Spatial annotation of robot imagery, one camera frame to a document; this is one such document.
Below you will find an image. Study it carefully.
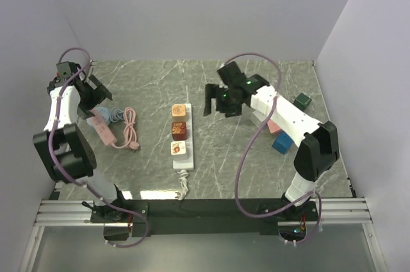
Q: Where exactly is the pink power strip cable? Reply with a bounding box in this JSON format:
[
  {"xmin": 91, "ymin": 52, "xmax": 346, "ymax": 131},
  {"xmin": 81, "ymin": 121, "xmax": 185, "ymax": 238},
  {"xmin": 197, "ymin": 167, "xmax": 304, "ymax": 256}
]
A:
[{"xmin": 110, "ymin": 107, "xmax": 142, "ymax": 152}]

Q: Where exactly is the pink power strip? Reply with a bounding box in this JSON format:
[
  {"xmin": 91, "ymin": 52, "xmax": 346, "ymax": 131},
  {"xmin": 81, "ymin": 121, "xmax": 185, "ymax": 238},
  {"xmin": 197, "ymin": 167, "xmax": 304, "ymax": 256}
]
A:
[{"xmin": 86, "ymin": 109, "xmax": 117, "ymax": 146}]

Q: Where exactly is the dark green cube adapter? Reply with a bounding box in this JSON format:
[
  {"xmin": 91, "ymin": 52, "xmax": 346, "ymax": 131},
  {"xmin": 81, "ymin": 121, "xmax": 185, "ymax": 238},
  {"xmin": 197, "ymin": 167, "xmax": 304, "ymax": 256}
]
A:
[{"xmin": 293, "ymin": 93, "xmax": 312, "ymax": 111}]

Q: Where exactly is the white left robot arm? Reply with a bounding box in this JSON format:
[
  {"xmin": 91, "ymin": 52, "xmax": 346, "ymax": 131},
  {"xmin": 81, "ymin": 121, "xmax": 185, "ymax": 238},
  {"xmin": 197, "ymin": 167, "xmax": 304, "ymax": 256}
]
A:
[{"xmin": 33, "ymin": 61, "xmax": 128, "ymax": 222}]

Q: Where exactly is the aluminium front rail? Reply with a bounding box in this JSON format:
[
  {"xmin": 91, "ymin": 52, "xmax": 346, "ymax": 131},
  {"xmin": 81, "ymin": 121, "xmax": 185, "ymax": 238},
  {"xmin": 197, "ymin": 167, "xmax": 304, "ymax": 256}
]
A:
[{"xmin": 19, "ymin": 198, "xmax": 387, "ymax": 271}]

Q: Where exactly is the aluminium left side rail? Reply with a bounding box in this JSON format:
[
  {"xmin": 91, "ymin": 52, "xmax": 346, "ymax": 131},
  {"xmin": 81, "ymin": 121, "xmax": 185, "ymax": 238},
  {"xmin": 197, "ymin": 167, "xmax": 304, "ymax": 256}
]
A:
[{"xmin": 47, "ymin": 60, "xmax": 97, "ymax": 201}]

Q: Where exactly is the tan cube plug adapter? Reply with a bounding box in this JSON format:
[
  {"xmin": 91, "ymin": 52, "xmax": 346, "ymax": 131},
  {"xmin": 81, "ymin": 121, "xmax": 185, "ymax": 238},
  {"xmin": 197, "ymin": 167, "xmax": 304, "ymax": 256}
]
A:
[{"xmin": 171, "ymin": 104, "xmax": 187, "ymax": 122}]

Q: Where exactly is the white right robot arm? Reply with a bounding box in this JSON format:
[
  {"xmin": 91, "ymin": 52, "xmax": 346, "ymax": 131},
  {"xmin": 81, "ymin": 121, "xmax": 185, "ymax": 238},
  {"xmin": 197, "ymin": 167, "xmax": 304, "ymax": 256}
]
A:
[{"xmin": 204, "ymin": 61, "xmax": 340, "ymax": 220}]

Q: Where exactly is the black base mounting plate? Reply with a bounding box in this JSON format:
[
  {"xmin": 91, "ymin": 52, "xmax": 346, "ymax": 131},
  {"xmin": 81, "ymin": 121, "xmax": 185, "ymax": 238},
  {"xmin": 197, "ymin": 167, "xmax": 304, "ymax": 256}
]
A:
[{"xmin": 89, "ymin": 198, "xmax": 320, "ymax": 238}]

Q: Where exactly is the white patterned cube adapter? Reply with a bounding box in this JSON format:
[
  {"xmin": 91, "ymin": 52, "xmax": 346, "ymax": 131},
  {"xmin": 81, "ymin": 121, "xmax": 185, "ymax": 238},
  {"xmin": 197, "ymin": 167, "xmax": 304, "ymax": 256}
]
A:
[{"xmin": 170, "ymin": 141, "xmax": 188, "ymax": 161}]

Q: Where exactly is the brown cube plug adapter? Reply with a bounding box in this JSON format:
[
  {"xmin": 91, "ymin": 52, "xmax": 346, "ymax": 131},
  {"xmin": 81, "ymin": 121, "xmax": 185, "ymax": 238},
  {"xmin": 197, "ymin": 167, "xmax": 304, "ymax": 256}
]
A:
[{"xmin": 171, "ymin": 122, "xmax": 188, "ymax": 141}]

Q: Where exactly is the white power strip cable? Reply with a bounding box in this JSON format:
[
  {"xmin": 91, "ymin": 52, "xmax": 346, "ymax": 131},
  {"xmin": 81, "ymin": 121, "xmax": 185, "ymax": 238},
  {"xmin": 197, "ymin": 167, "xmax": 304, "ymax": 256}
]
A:
[{"xmin": 174, "ymin": 169, "xmax": 190, "ymax": 202}]

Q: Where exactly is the pink cube plug adapter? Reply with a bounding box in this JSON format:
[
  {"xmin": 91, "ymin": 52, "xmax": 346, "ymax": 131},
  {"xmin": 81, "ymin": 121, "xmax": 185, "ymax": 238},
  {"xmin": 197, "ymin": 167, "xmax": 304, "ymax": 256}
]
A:
[{"xmin": 267, "ymin": 120, "xmax": 283, "ymax": 135}]

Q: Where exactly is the blue cube plug adapter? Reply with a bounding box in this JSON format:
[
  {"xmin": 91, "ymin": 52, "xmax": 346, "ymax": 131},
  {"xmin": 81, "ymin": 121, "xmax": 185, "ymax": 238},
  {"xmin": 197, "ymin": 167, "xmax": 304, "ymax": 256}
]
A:
[{"xmin": 272, "ymin": 132, "xmax": 293, "ymax": 155}]

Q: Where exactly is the white power strip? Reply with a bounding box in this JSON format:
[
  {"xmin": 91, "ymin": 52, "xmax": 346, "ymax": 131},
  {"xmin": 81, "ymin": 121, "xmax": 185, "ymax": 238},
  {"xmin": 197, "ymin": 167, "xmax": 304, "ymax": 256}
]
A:
[{"xmin": 172, "ymin": 103, "xmax": 194, "ymax": 171}]

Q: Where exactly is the light blue round socket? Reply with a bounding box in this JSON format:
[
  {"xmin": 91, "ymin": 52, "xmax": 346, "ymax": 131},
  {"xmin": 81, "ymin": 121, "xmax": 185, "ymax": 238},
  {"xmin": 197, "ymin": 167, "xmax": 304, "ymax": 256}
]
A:
[{"xmin": 94, "ymin": 106, "xmax": 111, "ymax": 125}]

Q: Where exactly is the light blue socket cable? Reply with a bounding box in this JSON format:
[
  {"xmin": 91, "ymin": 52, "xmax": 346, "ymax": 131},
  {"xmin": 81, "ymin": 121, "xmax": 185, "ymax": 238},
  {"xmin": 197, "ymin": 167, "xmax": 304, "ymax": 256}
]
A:
[{"xmin": 109, "ymin": 108, "xmax": 126, "ymax": 124}]

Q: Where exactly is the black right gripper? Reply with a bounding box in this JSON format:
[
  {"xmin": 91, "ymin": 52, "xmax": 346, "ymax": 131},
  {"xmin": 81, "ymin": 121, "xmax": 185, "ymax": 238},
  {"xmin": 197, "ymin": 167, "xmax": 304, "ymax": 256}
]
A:
[{"xmin": 204, "ymin": 83, "xmax": 243, "ymax": 118}]

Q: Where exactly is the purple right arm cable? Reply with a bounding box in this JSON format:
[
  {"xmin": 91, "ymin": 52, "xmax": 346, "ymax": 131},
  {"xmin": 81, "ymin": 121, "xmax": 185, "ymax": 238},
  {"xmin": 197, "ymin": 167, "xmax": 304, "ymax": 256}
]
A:
[{"xmin": 224, "ymin": 52, "xmax": 323, "ymax": 244}]

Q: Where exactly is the plain white cube adapter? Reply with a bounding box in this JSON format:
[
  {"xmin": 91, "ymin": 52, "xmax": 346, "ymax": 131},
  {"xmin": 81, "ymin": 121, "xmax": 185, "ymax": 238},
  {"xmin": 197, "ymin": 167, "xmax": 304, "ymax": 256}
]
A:
[{"xmin": 250, "ymin": 111, "xmax": 265, "ymax": 126}]

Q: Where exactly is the aluminium rail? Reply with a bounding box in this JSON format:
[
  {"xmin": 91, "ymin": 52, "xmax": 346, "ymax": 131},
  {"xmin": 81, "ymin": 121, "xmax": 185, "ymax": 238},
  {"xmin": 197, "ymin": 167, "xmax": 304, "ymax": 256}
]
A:
[
  {"xmin": 19, "ymin": 198, "xmax": 387, "ymax": 271},
  {"xmin": 47, "ymin": 60, "xmax": 97, "ymax": 201}
]

